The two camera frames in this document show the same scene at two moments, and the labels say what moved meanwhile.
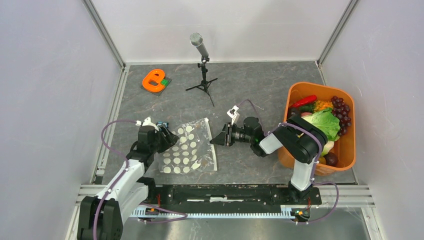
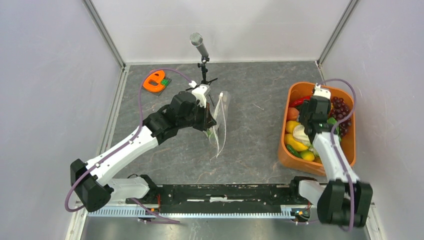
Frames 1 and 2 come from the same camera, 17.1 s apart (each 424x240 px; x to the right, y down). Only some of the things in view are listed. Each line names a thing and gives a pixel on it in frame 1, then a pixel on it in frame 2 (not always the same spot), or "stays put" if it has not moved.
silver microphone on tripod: x=196 y=39 stays put
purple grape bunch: x=341 y=110 stays put
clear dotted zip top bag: x=192 y=153 → x=217 y=135
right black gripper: x=225 y=137 → x=303 y=109
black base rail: x=174 y=195 stays put
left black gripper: x=169 y=140 → x=207 y=121
